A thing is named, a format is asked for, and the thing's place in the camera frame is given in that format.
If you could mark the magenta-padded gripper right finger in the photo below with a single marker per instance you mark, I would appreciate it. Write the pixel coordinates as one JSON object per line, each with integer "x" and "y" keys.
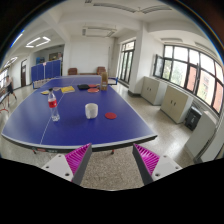
{"x": 147, "y": 159}

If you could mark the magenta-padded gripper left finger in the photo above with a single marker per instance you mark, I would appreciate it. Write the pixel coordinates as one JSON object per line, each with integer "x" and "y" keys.
{"x": 77, "y": 159}

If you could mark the clear red-labelled drink bottle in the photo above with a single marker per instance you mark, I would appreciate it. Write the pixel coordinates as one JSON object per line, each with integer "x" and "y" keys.
{"x": 53, "y": 104}

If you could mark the white mug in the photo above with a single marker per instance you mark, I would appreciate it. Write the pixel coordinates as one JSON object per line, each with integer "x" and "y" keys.
{"x": 91, "y": 111}

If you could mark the flat round red coaster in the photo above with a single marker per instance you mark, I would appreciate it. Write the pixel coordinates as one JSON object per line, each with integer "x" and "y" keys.
{"x": 110, "y": 115}

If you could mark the black bin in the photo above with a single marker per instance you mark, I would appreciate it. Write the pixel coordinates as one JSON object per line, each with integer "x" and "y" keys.
{"x": 193, "y": 118}

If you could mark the white two-door cabinet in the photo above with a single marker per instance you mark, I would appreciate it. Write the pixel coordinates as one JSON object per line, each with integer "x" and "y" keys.
{"x": 175, "y": 103}
{"x": 149, "y": 90}

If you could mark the yellow book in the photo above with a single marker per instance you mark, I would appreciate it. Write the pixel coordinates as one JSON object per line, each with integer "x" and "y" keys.
{"x": 68, "y": 89}

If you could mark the red table tennis paddle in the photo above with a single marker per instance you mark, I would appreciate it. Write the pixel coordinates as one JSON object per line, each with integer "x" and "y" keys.
{"x": 92, "y": 85}
{"x": 93, "y": 90}

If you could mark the black pouch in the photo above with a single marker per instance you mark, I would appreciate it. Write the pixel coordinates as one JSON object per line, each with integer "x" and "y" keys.
{"x": 83, "y": 86}

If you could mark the small grey booklet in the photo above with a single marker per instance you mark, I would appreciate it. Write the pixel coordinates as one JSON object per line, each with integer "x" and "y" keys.
{"x": 56, "y": 89}

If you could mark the small yellow booklet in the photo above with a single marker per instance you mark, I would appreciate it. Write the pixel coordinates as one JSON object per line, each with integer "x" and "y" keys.
{"x": 45, "y": 92}

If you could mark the brown cardboard box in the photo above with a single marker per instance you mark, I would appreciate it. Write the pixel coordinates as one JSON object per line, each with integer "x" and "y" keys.
{"x": 104, "y": 81}

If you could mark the blue partition boards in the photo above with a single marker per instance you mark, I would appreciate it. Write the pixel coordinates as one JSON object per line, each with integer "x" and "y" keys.
{"x": 46, "y": 70}

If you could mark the blue red-legged table tennis table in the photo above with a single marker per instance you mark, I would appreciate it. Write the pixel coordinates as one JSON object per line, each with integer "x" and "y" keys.
{"x": 3, "y": 100}

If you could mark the large dark-framed window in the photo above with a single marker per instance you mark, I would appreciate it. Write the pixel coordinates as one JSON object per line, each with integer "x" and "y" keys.
{"x": 190, "y": 71}

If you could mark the person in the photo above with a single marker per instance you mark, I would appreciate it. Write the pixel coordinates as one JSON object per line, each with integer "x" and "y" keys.
{"x": 9, "y": 87}

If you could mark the tall dark-framed window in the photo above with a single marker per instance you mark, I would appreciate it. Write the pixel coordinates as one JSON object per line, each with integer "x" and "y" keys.
{"x": 127, "y": 61}

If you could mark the dark brown door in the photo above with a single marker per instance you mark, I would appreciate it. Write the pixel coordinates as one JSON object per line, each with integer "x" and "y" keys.
{"x": 23, "y": 75}

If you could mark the ceiling strip lights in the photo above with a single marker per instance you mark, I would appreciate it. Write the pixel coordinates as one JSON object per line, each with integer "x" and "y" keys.
{"x": 45, "y": 39}

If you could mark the ceiling air conditioner unit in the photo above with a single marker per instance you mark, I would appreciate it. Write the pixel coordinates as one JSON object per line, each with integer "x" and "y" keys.
{"x": 99, "y": 32}

